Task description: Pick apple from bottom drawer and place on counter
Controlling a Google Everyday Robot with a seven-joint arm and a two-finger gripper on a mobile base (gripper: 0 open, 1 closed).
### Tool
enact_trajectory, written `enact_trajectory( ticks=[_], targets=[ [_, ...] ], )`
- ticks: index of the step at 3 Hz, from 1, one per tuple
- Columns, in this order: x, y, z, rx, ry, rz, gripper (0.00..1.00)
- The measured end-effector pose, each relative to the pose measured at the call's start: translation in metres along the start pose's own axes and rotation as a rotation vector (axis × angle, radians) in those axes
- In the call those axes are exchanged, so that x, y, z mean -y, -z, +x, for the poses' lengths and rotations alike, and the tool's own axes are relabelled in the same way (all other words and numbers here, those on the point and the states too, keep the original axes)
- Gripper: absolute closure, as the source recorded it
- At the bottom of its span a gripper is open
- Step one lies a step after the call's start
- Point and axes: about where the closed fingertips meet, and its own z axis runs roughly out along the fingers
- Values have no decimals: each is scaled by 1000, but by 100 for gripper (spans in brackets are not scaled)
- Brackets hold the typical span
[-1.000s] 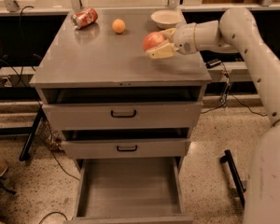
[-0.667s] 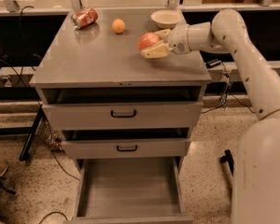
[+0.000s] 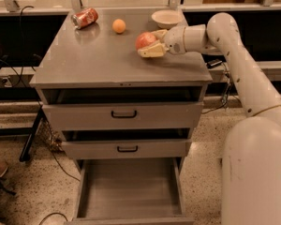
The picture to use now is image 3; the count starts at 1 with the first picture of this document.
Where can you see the grey middle drawer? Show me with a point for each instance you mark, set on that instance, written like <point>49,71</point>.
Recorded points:
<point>127,149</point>

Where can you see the grey drawer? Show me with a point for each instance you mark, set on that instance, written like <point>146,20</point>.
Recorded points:
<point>137,191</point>
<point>127,149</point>
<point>123,116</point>

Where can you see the grey bottom drawer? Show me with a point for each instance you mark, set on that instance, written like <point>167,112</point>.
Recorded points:
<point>137,191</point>

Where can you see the orange fruit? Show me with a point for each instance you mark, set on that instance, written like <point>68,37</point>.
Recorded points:
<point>119,26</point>

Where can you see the red soda can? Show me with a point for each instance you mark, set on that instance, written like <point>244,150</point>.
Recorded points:
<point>84,18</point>

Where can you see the grey drawer cabinet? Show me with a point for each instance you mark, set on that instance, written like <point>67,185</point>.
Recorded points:
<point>98,66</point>

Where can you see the black table leg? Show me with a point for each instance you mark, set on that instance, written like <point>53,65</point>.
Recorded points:
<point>31,135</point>

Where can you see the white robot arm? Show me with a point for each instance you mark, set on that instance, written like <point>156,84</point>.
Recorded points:
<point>251,165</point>

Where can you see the white bowl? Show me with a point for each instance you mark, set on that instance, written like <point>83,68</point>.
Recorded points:
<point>166,19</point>

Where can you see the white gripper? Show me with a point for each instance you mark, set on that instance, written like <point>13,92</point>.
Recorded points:
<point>174,40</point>

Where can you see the black power adapter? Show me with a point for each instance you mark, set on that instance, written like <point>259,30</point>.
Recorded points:
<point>214,63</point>

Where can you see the grey top drawer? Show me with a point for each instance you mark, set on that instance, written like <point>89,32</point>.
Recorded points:
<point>123,116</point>

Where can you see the red apple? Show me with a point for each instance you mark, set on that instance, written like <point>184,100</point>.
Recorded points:
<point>145,39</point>

